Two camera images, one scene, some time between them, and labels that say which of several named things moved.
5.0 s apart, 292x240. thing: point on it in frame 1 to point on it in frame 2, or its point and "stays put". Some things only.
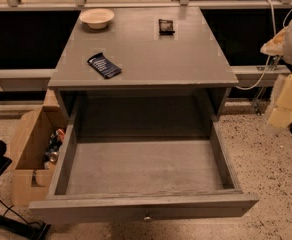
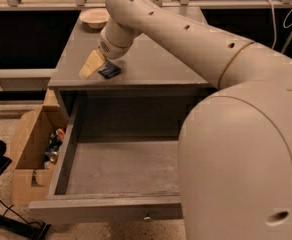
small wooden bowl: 97,18 stays put
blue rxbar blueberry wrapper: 105,66 stays put
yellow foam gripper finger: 291,101 to 115,41
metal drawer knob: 147,219 stays put
